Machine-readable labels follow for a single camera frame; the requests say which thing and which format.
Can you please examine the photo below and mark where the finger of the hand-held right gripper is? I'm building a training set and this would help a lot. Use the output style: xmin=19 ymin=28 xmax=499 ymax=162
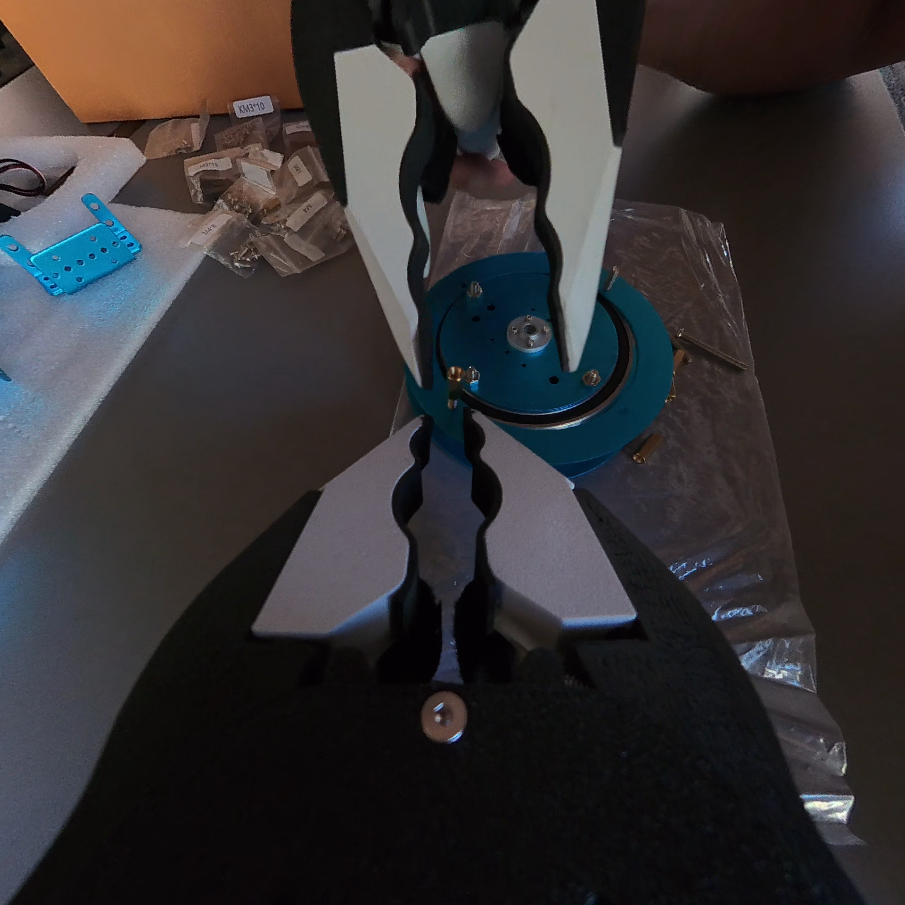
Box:
xmin=331 ymin=42 xmax=457 ymax=390
xmin=495 ymin=0 xmax=625 ymax=373

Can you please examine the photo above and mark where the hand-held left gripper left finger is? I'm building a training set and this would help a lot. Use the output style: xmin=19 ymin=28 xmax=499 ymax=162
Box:
xmin=251 ymin=416 xmax=448 ymax=681

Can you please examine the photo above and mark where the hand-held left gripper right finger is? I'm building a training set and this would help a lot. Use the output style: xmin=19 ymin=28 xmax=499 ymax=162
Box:
xmin=456 ymin=409 xmax=637 ymax=676

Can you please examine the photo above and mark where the blue turntable bearing assembly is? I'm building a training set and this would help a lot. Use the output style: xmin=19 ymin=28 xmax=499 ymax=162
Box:
xmin=433 ymin=272 xmax=634 ymax=425

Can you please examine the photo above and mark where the teal metal ring plate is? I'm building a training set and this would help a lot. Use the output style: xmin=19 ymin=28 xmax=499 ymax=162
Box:
xmin=403 ymin=253 xmax=674 ymax=471
xmin=424 ymin=424 xmax=666 ymax=490

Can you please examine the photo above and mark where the person's right forearm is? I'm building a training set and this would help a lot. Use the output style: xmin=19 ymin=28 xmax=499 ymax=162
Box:
xmin=636 ymin=0 xmax=905 ymax=96

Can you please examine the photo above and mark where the grey desk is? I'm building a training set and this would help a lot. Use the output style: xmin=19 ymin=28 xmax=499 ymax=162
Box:
xmin=0 ymin=0 xmax=905 ymax=905

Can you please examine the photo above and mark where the person's right hand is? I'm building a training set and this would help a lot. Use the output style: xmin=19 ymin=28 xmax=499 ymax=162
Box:
xmin=452 ymin=147 xmax=526 ymax=190

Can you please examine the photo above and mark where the pile of small hardware bags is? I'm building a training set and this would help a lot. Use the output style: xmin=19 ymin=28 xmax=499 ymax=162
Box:
xmin=145 ymin=99 xmax=354 ymax=277

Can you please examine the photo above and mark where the orange cardboard box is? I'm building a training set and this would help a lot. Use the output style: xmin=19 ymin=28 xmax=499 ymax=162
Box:
xmin=0 ymin=0 xmax=306 ymax=124

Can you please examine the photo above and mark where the clear plastic bag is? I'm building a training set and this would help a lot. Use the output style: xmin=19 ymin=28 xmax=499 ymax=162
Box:
xmin=389 ymin=191 xmax=867 ymax=846

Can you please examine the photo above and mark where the white foam block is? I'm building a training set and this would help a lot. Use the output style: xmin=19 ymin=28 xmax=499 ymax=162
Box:
xmin=0 ymin=136 xmax=146 ymax=213

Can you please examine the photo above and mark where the white foam tray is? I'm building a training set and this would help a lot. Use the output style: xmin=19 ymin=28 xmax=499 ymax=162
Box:
xmin=0 ymin=71 xmax=213 ymax=545

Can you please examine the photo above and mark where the black cable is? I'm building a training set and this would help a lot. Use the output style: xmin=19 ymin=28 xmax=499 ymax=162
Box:
xmin=0 ymin=159 xmax=75 ymax=202

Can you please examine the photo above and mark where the blue metal U bracket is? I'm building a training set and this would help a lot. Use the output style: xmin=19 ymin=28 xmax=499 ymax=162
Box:
xmin=0 ymin=192 xmax=141 ymax=298

